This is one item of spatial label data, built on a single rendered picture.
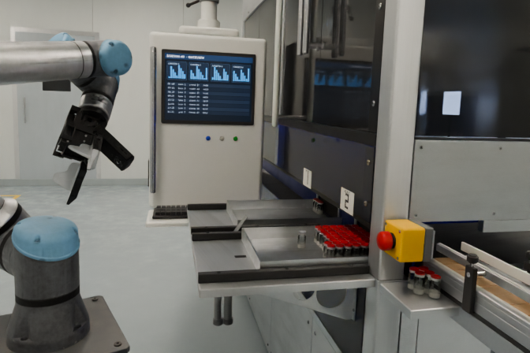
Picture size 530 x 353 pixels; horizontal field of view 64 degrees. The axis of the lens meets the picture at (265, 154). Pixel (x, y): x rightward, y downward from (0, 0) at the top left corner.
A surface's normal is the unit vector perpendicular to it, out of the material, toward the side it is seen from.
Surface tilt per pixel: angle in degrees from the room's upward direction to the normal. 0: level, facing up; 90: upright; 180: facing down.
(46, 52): 65
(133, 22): 90
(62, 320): 73
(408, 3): 90
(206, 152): 90
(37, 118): 90
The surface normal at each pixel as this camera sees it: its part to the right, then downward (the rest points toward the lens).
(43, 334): 0.33, -0.18
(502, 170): 0.22, 0.12
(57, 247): 0.73, 0.07
